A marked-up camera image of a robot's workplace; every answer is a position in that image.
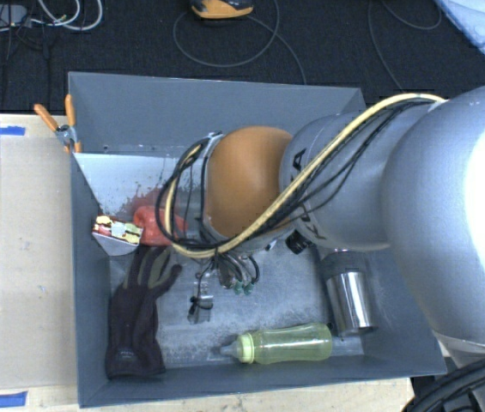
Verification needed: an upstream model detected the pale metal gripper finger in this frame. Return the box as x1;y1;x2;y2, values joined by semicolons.
200;294;216;324
187;294;203;325

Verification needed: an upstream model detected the black glove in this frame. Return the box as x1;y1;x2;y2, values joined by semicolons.
104;245;184;380

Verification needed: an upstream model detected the grey metal bin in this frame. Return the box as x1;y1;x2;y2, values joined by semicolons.
67;71;449;409

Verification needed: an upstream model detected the red-orange toy pepper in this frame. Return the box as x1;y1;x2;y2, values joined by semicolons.
131;205;188;247

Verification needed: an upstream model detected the yellow-green baby bottle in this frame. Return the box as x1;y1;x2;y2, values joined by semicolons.
219;322;334;366

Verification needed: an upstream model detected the toy sandwich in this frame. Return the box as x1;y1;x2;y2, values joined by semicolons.
91;215;144;247

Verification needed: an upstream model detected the shiny steel cup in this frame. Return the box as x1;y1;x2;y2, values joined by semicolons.
318;250;379;339

